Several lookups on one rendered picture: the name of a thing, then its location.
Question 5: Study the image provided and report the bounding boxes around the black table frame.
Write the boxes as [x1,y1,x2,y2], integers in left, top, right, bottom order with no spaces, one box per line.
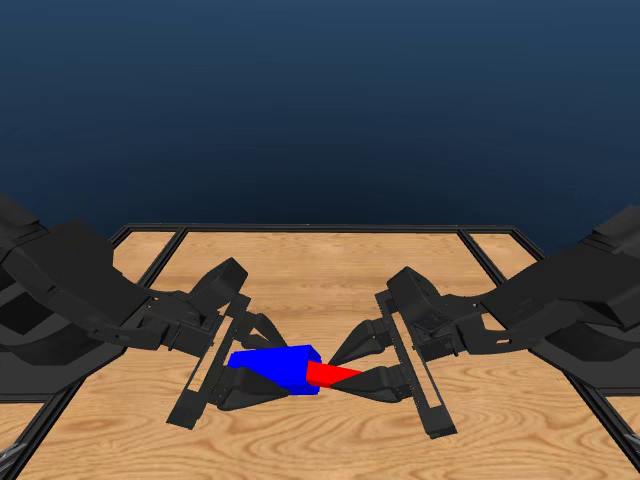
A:
[0,223,640,480]

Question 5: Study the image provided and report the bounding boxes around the blue hollow socket block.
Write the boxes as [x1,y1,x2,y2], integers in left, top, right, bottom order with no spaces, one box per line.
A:
[226,344,323,397]

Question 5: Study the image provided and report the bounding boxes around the thin red peg bar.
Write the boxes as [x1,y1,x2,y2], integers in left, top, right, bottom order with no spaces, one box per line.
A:
[305,360,364,390]

